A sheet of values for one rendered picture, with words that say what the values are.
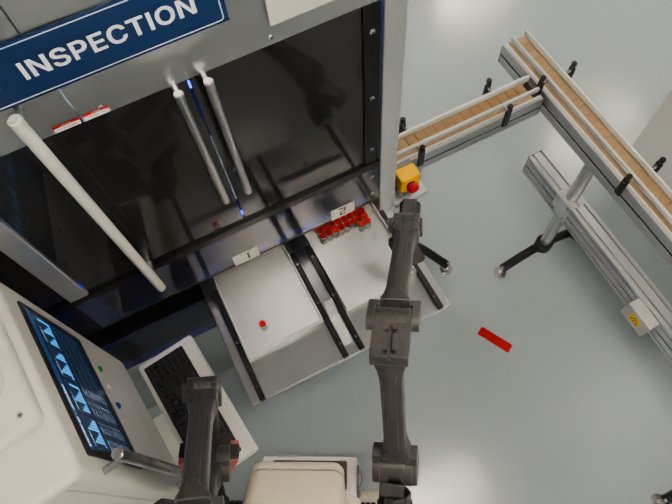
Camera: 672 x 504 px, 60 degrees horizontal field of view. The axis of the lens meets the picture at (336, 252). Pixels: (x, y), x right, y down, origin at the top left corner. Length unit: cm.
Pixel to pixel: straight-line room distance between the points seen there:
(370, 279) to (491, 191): 138
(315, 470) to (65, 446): 51
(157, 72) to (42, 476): 78
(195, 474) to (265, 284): 93
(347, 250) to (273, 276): 26
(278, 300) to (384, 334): 82
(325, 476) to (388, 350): 34
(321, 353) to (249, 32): 104
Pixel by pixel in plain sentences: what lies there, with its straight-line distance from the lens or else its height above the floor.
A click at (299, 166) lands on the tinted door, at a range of 160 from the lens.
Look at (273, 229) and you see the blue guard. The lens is 179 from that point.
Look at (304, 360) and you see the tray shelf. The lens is 186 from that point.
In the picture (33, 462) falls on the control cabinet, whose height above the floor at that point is 155.
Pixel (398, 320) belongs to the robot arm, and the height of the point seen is 155.
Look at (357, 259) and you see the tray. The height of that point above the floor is 88.
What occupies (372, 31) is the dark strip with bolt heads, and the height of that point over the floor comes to 172.
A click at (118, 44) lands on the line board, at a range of 112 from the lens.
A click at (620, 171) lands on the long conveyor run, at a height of 93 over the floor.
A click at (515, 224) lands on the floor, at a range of 311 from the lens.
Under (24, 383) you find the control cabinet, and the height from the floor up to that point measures 158.
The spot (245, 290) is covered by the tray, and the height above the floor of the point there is 88.
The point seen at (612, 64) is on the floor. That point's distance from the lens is 387.
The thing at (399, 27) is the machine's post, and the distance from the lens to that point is 140.
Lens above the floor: 267
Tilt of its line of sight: 65 degrees down
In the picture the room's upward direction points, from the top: 7 degrees counter-clockwise
